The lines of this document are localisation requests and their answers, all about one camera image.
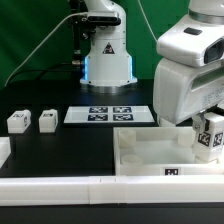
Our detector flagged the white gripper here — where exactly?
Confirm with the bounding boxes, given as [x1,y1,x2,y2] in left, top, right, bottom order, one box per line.
[153,58,224,133]

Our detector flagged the white square tabletop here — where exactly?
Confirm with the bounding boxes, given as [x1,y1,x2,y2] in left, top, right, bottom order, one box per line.
[113,127,224,176]

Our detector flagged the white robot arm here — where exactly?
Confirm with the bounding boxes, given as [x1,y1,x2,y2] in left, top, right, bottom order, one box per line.
[80,0,224,132]

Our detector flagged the white U-shaped obstacle fence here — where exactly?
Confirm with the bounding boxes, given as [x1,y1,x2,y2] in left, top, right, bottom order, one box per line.
[0,135,224,206]

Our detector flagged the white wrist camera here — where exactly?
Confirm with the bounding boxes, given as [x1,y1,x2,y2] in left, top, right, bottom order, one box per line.
[157,24,224,67]

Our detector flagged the white AprilTag base plate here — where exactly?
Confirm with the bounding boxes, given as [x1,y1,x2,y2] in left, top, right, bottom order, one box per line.
[64,106,154,124]

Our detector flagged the white camera cable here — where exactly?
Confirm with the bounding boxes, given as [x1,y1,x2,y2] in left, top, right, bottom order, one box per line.
[3,11,89,88]

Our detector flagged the black cable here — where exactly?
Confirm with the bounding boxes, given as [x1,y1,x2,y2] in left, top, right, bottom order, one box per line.
[13,61,84,83]

